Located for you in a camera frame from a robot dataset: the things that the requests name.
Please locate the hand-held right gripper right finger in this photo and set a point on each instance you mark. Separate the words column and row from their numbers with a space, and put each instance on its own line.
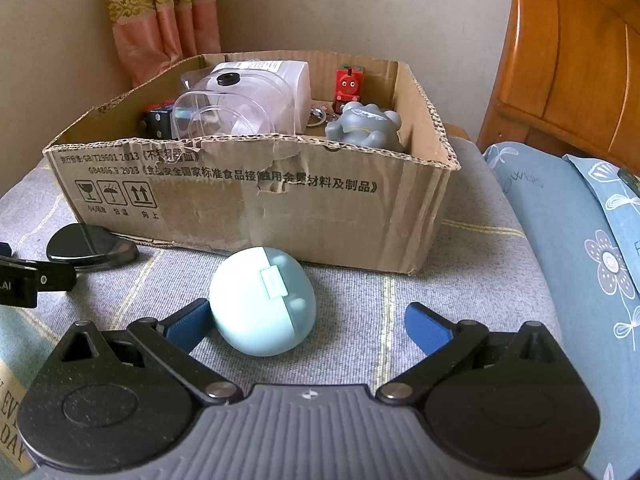
column 422, row 327

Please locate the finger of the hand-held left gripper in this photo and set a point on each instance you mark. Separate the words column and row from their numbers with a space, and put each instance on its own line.
column 55, row 281
column 4, row 249

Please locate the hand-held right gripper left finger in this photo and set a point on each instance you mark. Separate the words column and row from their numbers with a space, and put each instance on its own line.
column 192, row 322

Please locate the black glossy disc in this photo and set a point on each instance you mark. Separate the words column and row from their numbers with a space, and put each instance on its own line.
column 85, row 245

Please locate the light blue round case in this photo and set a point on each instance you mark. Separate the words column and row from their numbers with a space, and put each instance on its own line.
column 250, row 310

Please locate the cardboard box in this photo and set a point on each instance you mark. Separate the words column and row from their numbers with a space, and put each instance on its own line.
column 300, row 210

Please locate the clear plastic jar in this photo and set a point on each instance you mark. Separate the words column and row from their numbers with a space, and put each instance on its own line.
column 250, row 105

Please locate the white bottle with green label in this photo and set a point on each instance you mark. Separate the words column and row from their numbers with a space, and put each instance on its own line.
column 301, row 95

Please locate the checked blanket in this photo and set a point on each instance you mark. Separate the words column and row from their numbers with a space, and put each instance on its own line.
column 450, row 270

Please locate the black dice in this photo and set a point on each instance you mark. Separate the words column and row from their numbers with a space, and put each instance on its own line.
column 157, row 120

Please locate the grey rubber toy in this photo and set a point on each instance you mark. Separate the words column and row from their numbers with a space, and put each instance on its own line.
column 365, row 127

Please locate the light blue floral pillow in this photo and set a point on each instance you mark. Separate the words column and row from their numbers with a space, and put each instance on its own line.
column 610, row 210

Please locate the pink curtain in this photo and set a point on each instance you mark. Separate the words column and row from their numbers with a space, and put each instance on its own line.
column 150, row 20

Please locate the wooden headboard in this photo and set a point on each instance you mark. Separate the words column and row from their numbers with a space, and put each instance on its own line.
column 575, row 60

